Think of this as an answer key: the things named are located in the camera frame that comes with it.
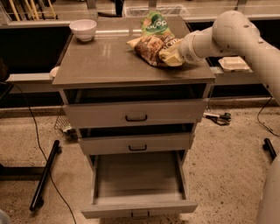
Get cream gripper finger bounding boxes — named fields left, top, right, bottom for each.
left=159, top=49, right=184, bottom=67

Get brown chip bag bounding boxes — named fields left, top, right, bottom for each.
left=127, top=35, right=181, bottom=67

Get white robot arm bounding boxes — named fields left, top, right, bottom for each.
left=159, top=10, right=280, bottom=224

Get green chip bag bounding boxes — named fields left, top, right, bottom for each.
left=141, top=11, right=174, bottom=37

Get top grey drawer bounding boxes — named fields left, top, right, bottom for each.
left=63, top=99, right=207, bottom=128

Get grey drawer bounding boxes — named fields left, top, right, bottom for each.
left=79, top=133, right=194, bottom=155
left=81, top=151, right=198, bottom=219
left=63, top=99, right=207, bottom=128

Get grey drawer cabinet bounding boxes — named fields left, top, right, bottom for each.
left=52, top=16, right=216, bottom=165

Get middle grey drawer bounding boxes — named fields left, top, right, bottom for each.
left=79, top=133, right=194, bottom=155

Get bottom grey drawer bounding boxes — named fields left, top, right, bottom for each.
left=81, top=151, right=198, bottom=219

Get white foam food container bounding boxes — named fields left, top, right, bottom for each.
left=218, top=56, right=250, bottom=72

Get scissors on floor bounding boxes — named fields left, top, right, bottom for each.
left=203, top=113, right=231, bottom=126

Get white bowl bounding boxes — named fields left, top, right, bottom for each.
left=69, top=19, right=97, bottom=41

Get black right stand leg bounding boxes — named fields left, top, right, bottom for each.
left=262, top=138, right=277, bottom=160

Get yellow sticks bundle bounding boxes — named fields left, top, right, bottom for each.
left=4, top=0, right=59, bottom=22

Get white wire tray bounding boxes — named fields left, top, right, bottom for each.
left=122, top=4, right=189, bottom=18

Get black right cable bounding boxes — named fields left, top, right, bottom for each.
left=256, top=95, right=280, bottom=138

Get wire mesh basket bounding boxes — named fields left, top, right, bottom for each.
left=54, top=115, right=78, bottom=141

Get black floor cable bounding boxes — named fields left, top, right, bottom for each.
left=0, top=81, right=77, bottom=224

